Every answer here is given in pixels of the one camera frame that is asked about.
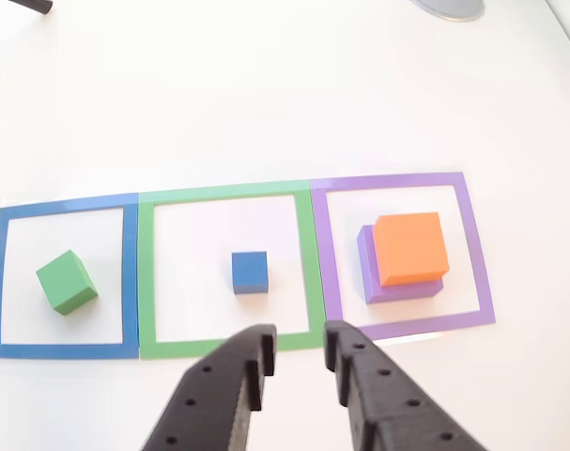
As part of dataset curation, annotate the black camera tripod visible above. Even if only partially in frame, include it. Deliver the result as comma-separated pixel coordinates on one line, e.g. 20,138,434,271
9,0,54,15

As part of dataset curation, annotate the blue square frame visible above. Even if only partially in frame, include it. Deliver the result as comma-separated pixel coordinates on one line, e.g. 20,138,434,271
0,192,141,361

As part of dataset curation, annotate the small blue cube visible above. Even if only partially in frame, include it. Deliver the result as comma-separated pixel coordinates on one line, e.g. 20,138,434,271
231,251,270,296

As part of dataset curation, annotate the purple square frame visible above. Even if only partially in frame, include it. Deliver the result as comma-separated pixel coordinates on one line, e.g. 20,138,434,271
308,171,497,342

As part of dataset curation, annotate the green square frame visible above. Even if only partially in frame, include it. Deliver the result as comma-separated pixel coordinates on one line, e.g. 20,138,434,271
137,179,327,362

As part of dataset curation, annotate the round silver cable grommet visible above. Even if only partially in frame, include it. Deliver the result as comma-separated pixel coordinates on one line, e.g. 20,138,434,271
410,0,486,23

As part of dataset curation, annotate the purple block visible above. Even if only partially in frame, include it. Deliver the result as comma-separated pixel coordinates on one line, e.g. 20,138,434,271
357,224,445,305

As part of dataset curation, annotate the green cube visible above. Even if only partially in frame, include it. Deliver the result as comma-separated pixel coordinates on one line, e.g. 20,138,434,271
35,249,100,316

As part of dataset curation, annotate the orange block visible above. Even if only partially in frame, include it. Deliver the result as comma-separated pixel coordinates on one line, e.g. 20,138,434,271
372,210,451,288

